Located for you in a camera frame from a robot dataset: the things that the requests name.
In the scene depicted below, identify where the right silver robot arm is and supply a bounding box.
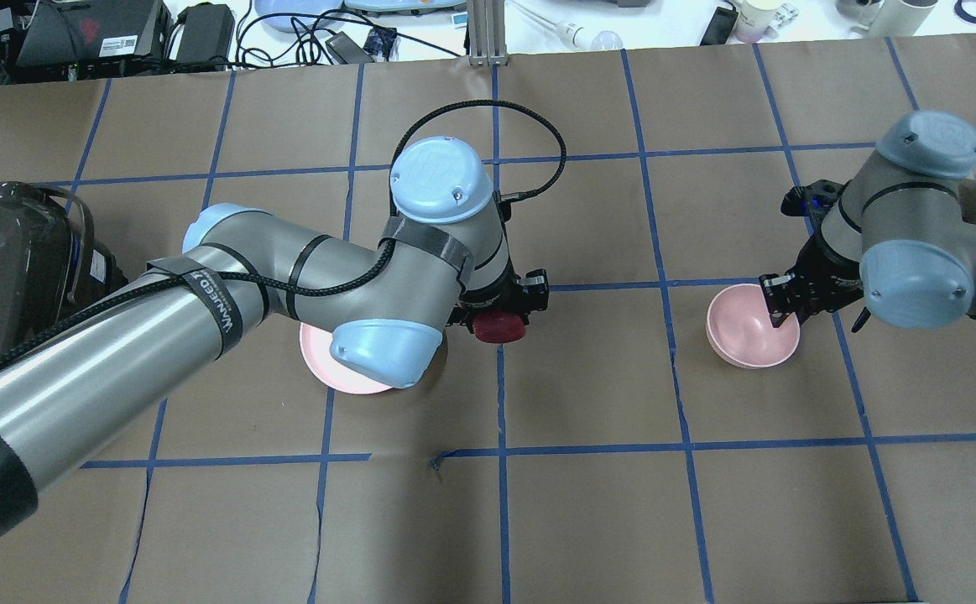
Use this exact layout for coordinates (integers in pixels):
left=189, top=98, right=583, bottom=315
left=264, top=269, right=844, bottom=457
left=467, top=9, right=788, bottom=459
left=759, top=110, right=976, bottom=331

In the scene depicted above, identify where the red apple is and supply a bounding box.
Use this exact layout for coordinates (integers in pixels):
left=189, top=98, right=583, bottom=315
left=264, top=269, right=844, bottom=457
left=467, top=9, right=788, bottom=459
left=472, top=310, right=527, bottom=345

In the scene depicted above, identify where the blue plate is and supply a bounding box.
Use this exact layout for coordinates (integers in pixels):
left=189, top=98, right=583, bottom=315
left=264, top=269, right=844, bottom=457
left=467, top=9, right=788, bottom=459
left=253, top=0, right=343, bottom=34

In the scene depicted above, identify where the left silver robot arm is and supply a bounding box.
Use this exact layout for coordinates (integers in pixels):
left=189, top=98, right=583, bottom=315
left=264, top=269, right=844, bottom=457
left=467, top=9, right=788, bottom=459
left=0, top=137, right=550, bottom=538

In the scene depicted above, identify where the aluminium frame post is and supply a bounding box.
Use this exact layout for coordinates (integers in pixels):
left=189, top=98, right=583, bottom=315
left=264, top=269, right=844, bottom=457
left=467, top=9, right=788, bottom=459
left=466, top=0, right=509, bottom=66

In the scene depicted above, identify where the pink bowl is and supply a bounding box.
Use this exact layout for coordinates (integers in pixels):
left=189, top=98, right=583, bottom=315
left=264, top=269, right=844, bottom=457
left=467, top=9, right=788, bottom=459
left=705, top=284, right=801, bottom=368

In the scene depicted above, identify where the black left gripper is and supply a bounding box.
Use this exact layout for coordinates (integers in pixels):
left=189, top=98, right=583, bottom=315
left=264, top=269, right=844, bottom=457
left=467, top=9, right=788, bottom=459
left=450, top=268, right=549, bottom=330

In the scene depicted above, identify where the pink plate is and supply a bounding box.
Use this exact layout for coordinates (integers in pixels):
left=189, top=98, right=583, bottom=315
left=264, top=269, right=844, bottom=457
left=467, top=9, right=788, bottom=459
left=299, top=324, right=395, bottom=395

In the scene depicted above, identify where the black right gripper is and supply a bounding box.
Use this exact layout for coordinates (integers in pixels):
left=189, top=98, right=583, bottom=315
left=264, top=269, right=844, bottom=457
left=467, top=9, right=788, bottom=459
left=780, top=180, right=864, bottom=324

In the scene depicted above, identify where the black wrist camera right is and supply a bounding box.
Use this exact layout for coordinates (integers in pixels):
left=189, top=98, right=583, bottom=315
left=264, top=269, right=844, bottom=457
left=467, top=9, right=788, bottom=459
left=759, top=273, right=806, bottom=329

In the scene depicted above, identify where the light bulb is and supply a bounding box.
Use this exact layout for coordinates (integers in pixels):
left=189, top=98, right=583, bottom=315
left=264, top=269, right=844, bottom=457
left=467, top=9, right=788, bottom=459
left=553, top=22, right=625, bottom=51

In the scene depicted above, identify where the black power adapter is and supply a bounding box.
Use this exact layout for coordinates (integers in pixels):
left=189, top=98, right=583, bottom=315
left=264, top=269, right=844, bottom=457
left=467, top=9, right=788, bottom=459
left=173, top=3, right=234, bottom=72

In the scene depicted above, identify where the black computer box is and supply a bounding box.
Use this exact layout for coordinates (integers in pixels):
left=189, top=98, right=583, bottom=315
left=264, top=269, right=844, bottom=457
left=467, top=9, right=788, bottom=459
left=16, top=1, right=174, bottom=71

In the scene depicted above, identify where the black rice cooker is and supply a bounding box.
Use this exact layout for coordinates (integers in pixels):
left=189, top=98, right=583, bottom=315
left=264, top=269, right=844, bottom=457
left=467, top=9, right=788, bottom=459
left=0, top=182, right=128, bottom=353

